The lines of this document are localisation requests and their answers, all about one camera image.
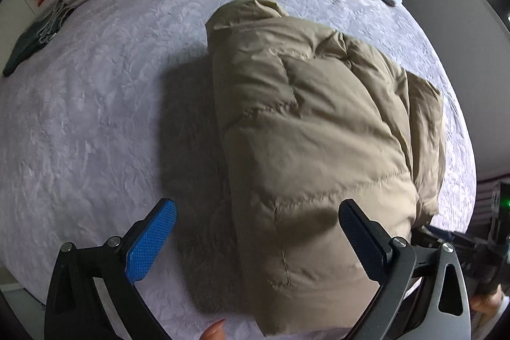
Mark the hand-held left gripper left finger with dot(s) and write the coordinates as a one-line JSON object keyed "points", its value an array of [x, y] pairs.
{"points": [[153, 240]]}

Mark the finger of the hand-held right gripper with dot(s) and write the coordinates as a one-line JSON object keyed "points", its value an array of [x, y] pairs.
{"points": [[458, 237]]}

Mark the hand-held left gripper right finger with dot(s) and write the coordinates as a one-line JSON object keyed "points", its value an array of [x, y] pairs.
{"points": [[362, 240]]}

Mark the taupe puffer jacket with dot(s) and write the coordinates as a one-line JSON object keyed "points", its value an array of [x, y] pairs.
{"points": [[310, 125]]}

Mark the metal clothes clips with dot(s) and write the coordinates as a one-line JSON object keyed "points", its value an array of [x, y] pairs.
{"points": [[51, 23]]}

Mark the person's right hand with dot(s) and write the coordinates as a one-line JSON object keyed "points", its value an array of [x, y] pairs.
{"points": [[484, 302]]}

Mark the person's left hand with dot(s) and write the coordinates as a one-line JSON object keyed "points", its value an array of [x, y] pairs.
{"points": [[213, 330]]}

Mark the lilac bed blanket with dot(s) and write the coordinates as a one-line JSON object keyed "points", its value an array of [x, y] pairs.
{"points": [[99, 125]]}

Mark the dark green cloth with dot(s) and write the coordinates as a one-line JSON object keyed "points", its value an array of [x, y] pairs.
{"points": [[24, 45]]}

